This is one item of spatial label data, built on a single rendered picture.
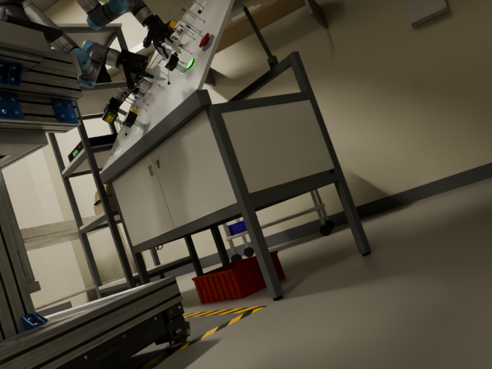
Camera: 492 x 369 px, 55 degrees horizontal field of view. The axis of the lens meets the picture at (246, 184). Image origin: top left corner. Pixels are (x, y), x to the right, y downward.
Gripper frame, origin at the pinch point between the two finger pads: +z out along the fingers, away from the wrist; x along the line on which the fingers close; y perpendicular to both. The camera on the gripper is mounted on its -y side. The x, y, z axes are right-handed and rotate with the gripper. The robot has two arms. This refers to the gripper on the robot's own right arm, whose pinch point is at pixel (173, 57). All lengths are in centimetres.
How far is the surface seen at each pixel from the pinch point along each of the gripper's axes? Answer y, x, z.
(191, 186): -33, 9, 49
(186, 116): -27.7, -12.5, 24.6
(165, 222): -35, 42, 57
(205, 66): -13.8, -25.4, 14.2
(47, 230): 12, 300, 17
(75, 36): 41, 104, -64
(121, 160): -22, 58, 19
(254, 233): -47, -22, 75
